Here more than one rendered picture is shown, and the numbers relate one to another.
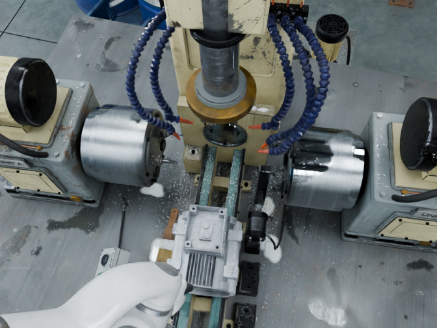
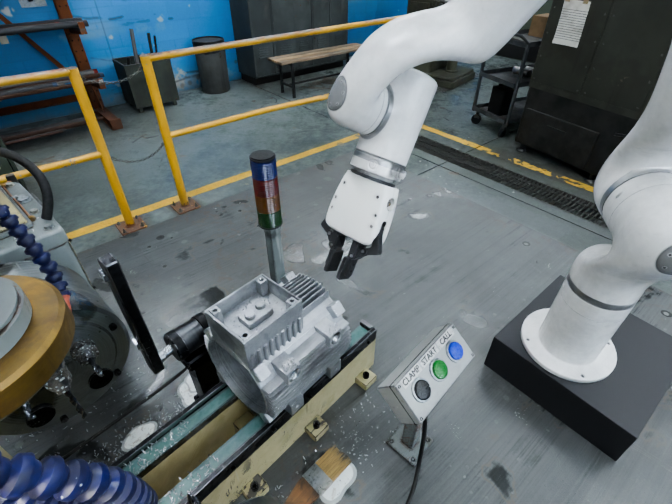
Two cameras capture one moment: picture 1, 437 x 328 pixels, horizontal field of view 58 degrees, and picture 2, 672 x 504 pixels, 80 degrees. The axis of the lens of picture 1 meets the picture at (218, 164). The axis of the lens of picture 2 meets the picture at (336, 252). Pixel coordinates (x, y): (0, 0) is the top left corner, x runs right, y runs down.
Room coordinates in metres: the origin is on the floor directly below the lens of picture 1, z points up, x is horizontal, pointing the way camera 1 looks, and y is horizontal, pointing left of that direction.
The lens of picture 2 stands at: (0.63, 0.39, 1.62)
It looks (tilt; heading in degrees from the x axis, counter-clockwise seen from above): 38 degrees down; 212
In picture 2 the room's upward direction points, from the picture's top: straight up
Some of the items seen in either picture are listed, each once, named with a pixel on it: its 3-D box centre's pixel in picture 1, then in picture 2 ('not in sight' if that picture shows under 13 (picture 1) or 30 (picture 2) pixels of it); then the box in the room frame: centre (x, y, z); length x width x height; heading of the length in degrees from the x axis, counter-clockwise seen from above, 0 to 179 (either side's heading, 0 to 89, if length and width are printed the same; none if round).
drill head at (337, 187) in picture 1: (328, 168); (30, 334); (0.52, -0.33, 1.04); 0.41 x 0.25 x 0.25; 79
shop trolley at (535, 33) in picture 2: not in sight; (524, 76); (-3.93, -0.22, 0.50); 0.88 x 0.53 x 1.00; 145
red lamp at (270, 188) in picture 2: not in sight; (265, 183); (-0.01, -0.20, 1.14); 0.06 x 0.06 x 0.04
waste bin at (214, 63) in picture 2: not in sight; (212, 65); (-3.18, -3.79, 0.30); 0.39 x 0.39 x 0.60
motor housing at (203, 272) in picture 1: (205, 254); (279, 342); (0.28, 0.05, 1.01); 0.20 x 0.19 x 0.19; 170
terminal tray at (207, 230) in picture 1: (205, 232); (256, 320); (0.32, 0.04, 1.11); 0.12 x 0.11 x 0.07; 170
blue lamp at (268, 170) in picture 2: not in sight; (263, 166); (-0.01, -0.20, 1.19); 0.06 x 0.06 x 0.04
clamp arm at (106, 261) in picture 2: (261, 189); (135, 319); (0.43, -0.12, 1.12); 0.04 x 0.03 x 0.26; 169
